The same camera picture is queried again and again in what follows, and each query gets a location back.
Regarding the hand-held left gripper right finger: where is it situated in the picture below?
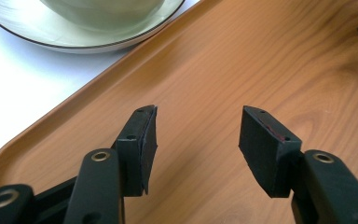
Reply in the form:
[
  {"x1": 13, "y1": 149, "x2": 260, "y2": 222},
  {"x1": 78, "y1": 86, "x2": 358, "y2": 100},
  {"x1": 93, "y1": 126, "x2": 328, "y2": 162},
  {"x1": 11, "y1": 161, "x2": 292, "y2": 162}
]
[{"x1": 238, "y1": 105, "x2": 303, "y2": 199}]

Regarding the pale green bowl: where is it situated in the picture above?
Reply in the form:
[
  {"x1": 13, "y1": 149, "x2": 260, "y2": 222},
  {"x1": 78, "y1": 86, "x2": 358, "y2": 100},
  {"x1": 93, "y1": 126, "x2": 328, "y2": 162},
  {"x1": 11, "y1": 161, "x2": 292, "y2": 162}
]
[{"x1": 39, "y1": 0, "x2": 166, "y2": 28}]

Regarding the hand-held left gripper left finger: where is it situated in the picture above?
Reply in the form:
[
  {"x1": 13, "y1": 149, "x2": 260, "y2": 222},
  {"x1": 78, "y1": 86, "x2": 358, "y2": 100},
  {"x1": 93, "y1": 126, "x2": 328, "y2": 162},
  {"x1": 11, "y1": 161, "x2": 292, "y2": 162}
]
[{"x1": 115, "y1": 105, "x2": 159, "y2": 198}]

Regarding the wood-look tray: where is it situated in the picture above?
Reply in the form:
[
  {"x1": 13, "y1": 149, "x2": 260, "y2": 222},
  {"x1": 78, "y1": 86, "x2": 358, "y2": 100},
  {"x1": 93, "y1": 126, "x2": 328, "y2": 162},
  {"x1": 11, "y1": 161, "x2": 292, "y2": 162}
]
[{"x1": 0, "y1": 0, "x2": 358, "y2": 224}]

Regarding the pale green plate dark rim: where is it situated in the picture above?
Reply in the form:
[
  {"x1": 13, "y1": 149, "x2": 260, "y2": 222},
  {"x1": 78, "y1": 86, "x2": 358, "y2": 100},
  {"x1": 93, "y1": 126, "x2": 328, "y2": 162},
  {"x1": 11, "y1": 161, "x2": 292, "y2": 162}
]
[{"x1": 0, "y1": 0, "x2": 186, "y2": 55}]

